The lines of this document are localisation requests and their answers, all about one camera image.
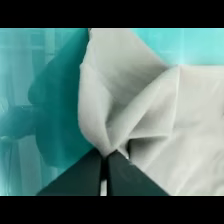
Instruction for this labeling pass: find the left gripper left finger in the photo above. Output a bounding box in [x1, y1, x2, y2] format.
[36, 147, 103, 197]

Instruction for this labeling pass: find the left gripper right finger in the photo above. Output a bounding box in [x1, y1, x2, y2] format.
[106, 149, 170, 197]

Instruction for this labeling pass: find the brown shirt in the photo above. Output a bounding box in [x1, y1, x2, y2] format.
[77, 28, 224, 197]

